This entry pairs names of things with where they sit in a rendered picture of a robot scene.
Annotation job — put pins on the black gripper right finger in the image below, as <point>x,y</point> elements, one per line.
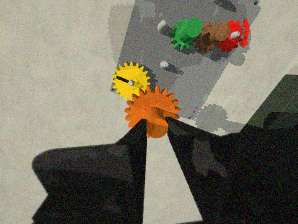
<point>209,161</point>

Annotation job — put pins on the red gear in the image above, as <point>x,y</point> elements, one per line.
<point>228,44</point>

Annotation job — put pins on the green gear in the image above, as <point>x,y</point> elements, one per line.
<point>185,32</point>

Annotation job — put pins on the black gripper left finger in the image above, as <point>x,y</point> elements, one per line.
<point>123,161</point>

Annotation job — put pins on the orange gear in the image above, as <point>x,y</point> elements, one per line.
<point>154,107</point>

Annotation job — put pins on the brown gear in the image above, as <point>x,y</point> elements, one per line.
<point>211,35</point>

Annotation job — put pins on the yellow gear with black stripe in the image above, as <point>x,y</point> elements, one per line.
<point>130,73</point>

